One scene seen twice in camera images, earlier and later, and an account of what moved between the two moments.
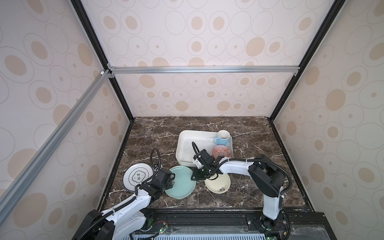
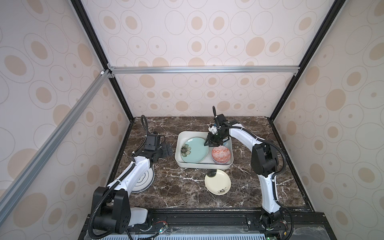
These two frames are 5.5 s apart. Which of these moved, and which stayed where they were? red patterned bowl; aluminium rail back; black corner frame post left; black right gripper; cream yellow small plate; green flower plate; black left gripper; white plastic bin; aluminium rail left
Moved: black right gripper; black left gripper; green flower plate
Stayed: aluminium rail back; aluminium rail left; white plastic bin; black corner frame post left; red patterned bowl; cream yellow small plate
